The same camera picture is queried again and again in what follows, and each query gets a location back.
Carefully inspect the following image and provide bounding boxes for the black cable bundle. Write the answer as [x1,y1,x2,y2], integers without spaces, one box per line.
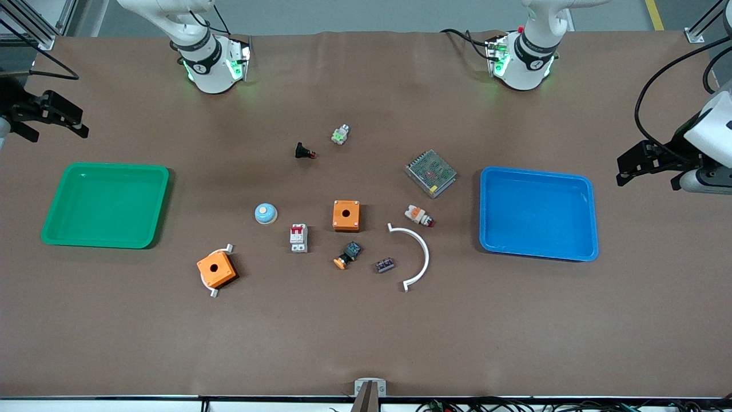
[415,397,732,412]

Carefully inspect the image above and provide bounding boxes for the orange black emergency button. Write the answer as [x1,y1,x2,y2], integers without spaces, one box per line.
[333,241,363,270]

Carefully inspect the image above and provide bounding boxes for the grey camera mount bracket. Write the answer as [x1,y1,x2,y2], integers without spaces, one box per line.
[350,378,387,412]

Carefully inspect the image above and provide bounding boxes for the orange button box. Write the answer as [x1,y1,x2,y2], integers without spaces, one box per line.
[333,200,361,232]
[197,251,237,289]

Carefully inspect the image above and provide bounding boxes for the aluminium frame post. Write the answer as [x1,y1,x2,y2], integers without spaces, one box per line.
[685,0,732,44]
[0,0,78,51]

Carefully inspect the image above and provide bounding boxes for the orange box on bracket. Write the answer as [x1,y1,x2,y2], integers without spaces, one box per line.
[200,244,235,299]

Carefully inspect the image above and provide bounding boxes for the blue plastic tray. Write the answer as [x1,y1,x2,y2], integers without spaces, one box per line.
[479,166,599,262]

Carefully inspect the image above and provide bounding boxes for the green plastic tray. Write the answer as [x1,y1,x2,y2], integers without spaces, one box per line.
[40,163,170,249]

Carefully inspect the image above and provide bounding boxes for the large white arc bracket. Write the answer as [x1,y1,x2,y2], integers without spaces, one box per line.
[387,223,430,293]

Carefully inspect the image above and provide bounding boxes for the orange white red switch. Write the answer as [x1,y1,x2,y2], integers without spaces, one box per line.
[404,205,435,228]

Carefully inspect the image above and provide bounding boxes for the black arm base cable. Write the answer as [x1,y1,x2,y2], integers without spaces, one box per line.
[189,0,230,36]
[439,27,494,61]

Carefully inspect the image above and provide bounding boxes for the metal mesh power supply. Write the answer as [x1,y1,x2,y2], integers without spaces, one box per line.
[405,149,458,199]

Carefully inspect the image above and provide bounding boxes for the white table edge rail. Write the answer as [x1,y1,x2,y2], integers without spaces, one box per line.
[0,395,732,412]

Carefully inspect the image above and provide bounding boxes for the brown table mat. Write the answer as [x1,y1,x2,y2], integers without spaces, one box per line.
[0,30,732,398]

